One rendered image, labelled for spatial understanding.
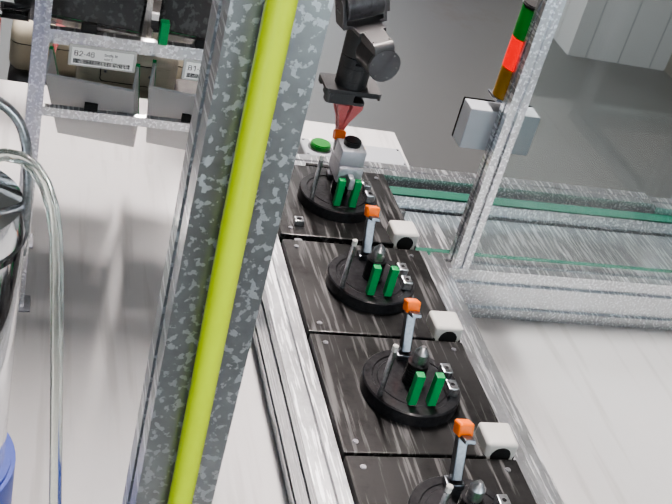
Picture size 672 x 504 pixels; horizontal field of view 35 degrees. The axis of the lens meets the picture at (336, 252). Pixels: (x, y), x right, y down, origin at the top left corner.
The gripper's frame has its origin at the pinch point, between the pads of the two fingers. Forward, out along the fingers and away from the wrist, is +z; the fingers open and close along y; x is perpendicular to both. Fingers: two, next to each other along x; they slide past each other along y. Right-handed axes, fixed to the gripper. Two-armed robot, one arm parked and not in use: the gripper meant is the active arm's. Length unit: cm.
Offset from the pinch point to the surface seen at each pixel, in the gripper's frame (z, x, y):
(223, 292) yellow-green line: -52, -122, -46
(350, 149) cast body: -2.5, -12.0, -1.2
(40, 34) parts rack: -25, -31, -53
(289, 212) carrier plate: 8.9, -15.2, -10.2
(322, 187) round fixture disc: 7.0, -9.2, -3.5
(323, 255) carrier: 8.8, -27.6, -6.7
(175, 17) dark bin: -27, -25, -36
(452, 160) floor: 108, 196, 118
